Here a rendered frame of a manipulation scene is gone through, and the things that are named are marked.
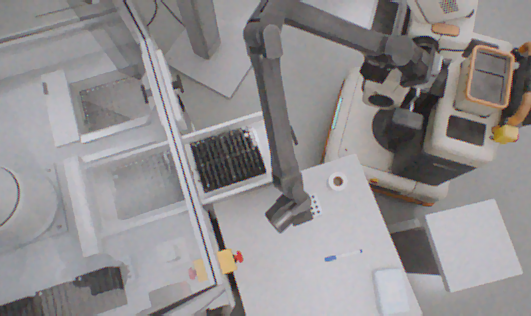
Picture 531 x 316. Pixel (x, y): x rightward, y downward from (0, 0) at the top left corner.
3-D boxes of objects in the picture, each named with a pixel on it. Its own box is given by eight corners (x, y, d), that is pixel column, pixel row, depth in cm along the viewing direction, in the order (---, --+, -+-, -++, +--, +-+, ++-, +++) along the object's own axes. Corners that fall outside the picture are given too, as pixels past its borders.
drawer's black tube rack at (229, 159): (251, 130, 138) (250, 124, 132) (266, 174, 134) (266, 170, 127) (192, 148, 136) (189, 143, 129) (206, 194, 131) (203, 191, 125)
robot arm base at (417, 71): (429, 82, 103) (436, 45, 106) (412, 67, 99) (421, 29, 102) (401, 88, 110) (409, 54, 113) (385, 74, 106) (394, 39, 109)
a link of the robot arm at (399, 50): (272, -24, 76) (252, -18, 84) (256, 44, 78) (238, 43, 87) (417, 39, 98) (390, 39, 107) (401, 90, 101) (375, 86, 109)
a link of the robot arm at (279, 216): (299, 181, 94) (282, 170, 102) (264, 210, 92) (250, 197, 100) (318, 211, 100) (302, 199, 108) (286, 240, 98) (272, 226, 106)
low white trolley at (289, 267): (324, 189, 218) (355, 152, 144) (365, 295, 203) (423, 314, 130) (229, 221, 212) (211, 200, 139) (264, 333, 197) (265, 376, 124)
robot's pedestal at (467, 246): (416, 218, 215) (496, 195, 141) (434, 270, 207) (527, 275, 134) (366, 230, 212) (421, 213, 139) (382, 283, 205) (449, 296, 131)
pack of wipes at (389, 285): (371, 270, 133) (374, 270, 129) (397, 267, 134) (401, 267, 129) (379, 315, 129) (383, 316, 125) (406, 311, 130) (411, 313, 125)
